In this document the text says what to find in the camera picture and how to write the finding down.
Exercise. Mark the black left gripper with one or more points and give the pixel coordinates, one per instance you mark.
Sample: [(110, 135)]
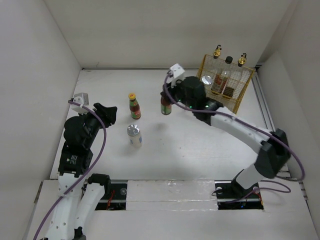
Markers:
[(107, 113)]

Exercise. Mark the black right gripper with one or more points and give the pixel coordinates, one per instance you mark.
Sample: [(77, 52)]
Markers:
[(179, 83)]

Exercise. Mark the red sauce bottle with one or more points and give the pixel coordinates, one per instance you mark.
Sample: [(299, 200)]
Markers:
[(134, 106), (165, 105)]

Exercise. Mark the white shaker jar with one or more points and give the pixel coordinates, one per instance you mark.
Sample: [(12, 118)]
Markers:
[(134, 134), (207, 80)]

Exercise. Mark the clear glass bottle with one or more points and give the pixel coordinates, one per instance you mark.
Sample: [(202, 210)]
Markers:
[(212, 61)]

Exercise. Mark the black cap sauce bottle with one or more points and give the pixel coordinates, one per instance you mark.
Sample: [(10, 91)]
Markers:
[(222, 73)]

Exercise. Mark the glass cruet dark liquid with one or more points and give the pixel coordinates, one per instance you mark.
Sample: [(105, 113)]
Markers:
[(235, 77)]

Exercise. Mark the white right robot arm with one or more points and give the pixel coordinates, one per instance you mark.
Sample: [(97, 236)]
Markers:
[(271, 147)]

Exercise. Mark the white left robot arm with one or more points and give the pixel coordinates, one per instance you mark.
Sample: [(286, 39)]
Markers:
[(79, 192)]

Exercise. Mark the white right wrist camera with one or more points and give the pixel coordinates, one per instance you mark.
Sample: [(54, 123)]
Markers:
[(176, 73)]

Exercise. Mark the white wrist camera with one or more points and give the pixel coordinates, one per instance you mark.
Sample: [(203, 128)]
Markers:
[(83, 100), (176, 73)]

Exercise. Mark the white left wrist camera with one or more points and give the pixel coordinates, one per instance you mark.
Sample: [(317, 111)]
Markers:
[(83, 100)]

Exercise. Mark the yellow wire basket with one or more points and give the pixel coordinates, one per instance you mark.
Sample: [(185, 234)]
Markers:
[(233, 103)]

